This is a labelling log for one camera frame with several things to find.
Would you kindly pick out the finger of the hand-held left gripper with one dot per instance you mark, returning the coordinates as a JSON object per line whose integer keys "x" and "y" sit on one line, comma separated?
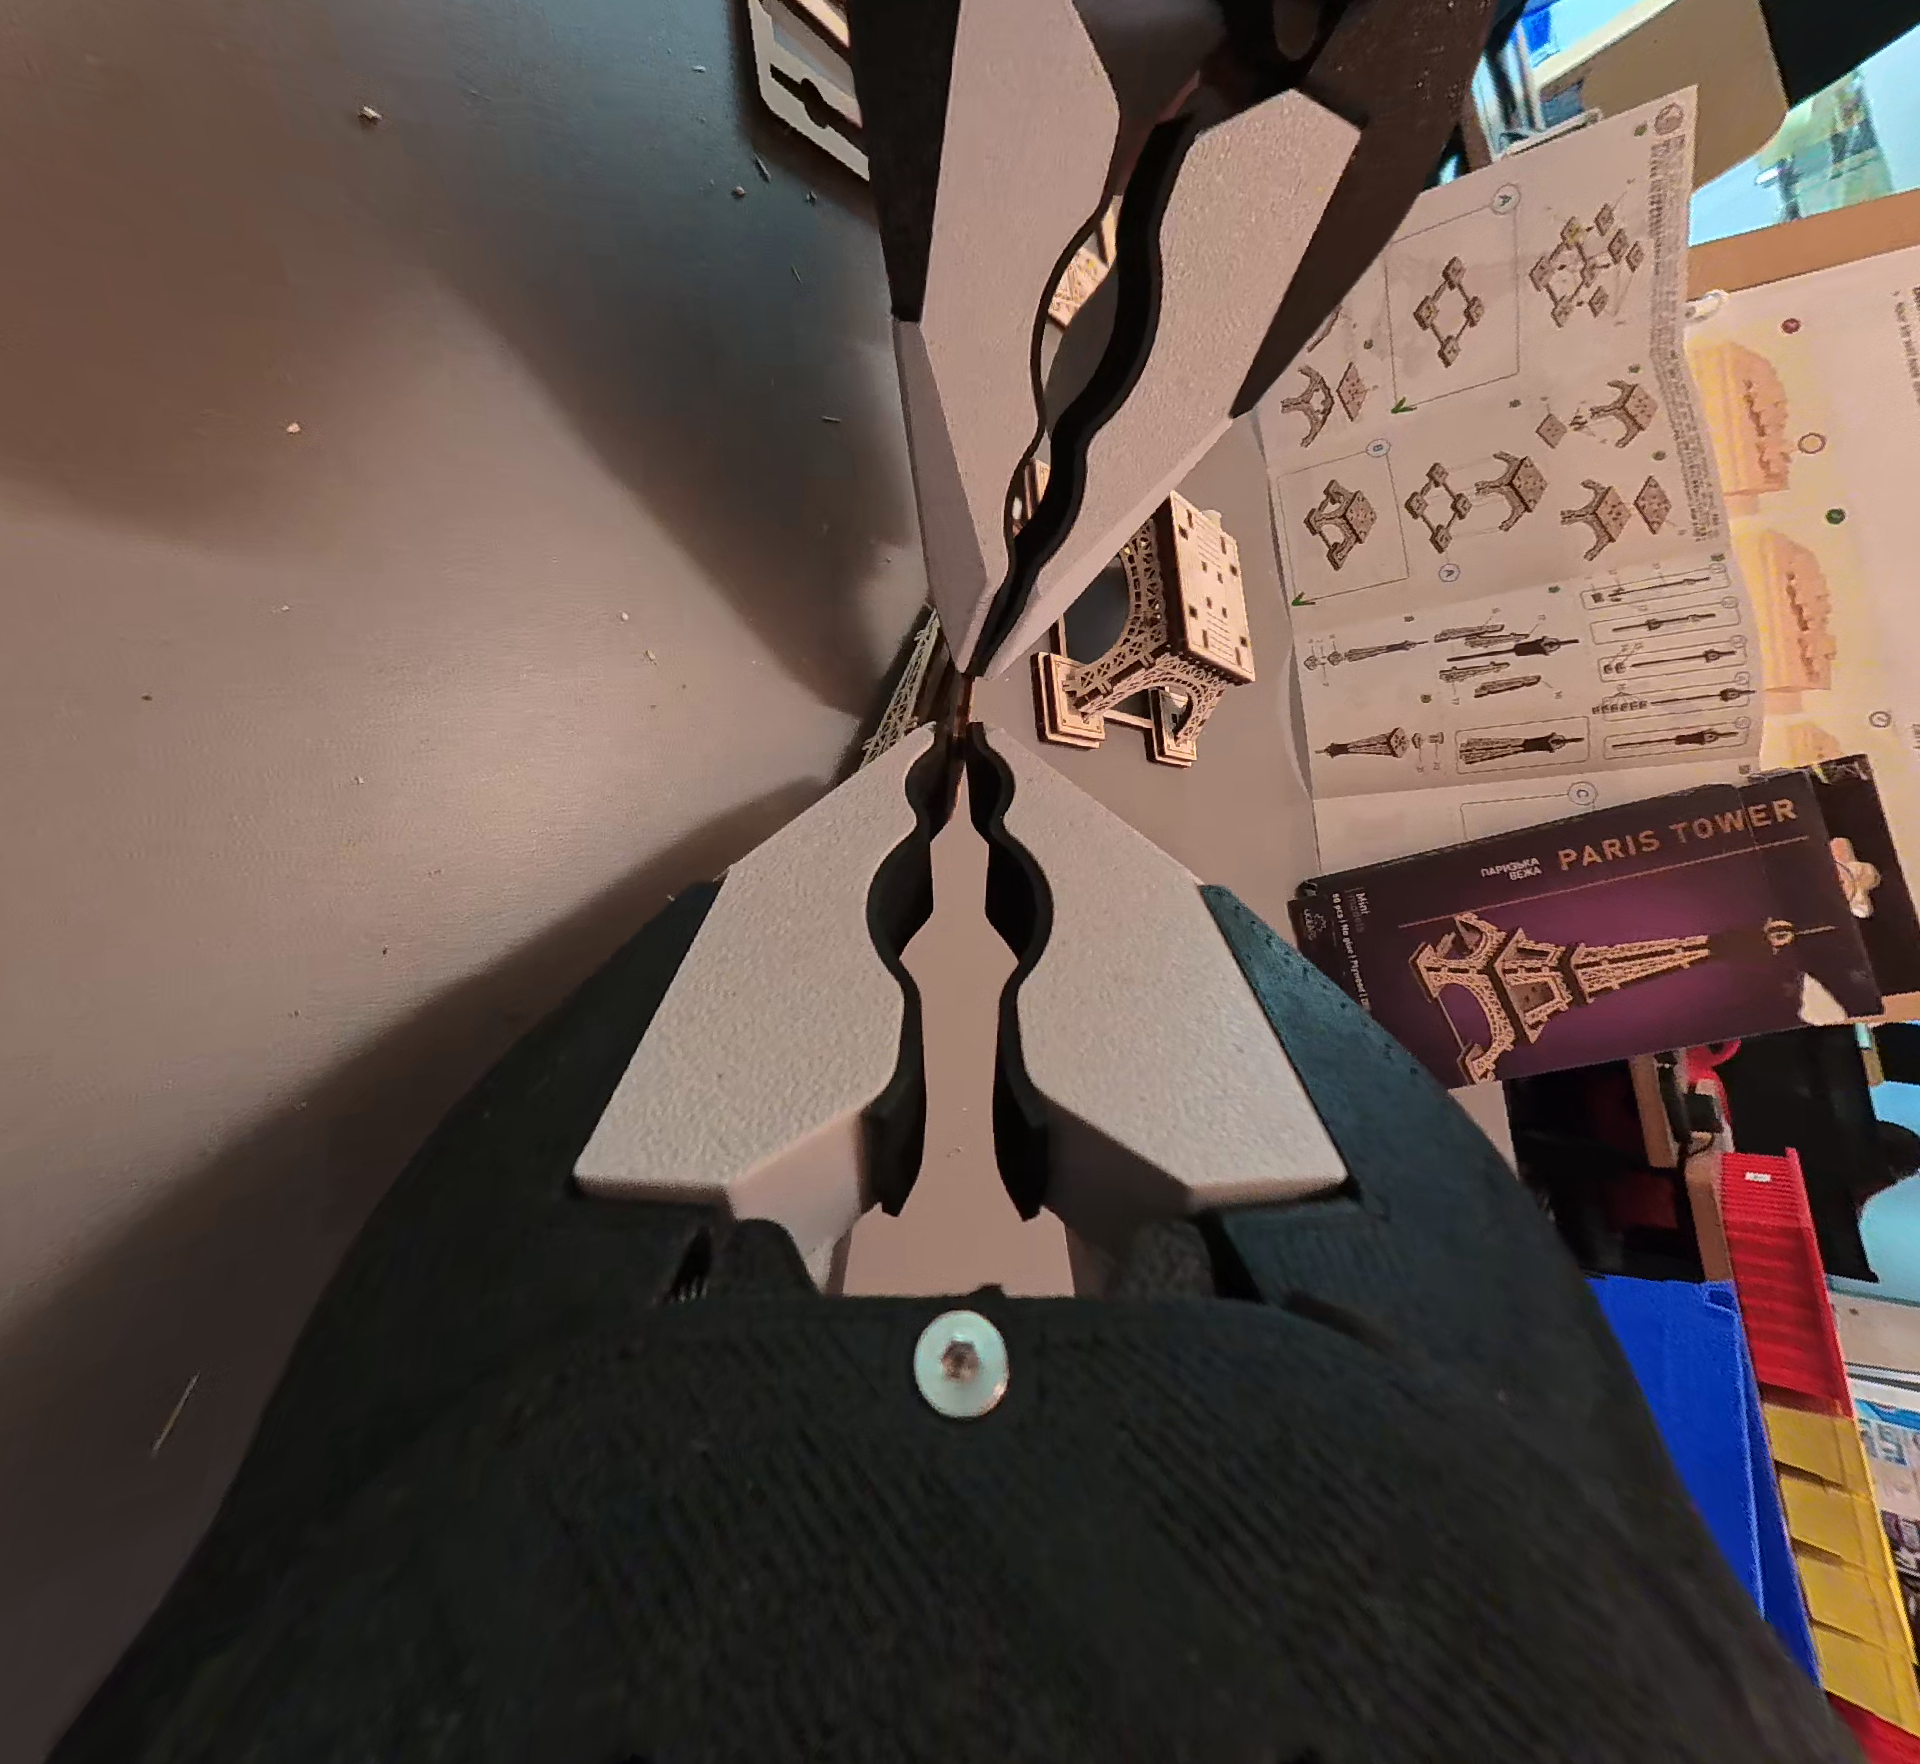
{"x": 1200, "y": 326}
{"x": 990, "y": 294}

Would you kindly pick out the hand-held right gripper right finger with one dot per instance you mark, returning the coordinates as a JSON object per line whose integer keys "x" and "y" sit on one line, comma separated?
{"x": 1170, "y": 1028}

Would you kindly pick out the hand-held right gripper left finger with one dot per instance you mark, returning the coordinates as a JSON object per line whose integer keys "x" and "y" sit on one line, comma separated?
{"x": 750, "y": 1045}

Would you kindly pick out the wooden lattice panel piece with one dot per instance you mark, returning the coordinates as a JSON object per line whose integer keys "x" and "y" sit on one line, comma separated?
{"x": 904, "y": 693}

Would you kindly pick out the grey desk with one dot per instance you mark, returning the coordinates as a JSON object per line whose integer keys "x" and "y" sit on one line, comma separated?
{"x": 376, "y": 594}

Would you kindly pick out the wooden tower base model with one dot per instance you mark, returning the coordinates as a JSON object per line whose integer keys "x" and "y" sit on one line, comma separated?
{"x": 1184, "y": 623}

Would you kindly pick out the wooden part sheet long slots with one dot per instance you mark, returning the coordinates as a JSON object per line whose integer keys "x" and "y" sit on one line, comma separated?
{"x": 803, "y": 9}

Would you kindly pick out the assembly diagram instruction sheet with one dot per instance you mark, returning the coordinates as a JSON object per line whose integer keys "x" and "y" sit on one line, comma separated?
{"x": 1502, "y": 519}

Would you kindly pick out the dark purple model kit box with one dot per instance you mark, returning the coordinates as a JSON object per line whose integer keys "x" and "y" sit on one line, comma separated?
{"x": 1576, "y": 923}

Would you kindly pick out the white printed text page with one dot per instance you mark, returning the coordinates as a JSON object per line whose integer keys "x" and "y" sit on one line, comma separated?
{"x": 1829, "y": 519}

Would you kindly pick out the blue bin with tag sticker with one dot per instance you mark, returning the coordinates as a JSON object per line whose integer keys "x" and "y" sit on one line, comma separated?
{"x": 1695, "y": 1433}

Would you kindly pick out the red plastic bin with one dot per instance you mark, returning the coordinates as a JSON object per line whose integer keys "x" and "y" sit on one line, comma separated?
{"x": 1786, "y": 1284}

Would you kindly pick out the yellow plastic bin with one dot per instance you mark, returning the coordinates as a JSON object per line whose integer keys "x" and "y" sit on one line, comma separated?
{"x": 1829, "y": 1555}

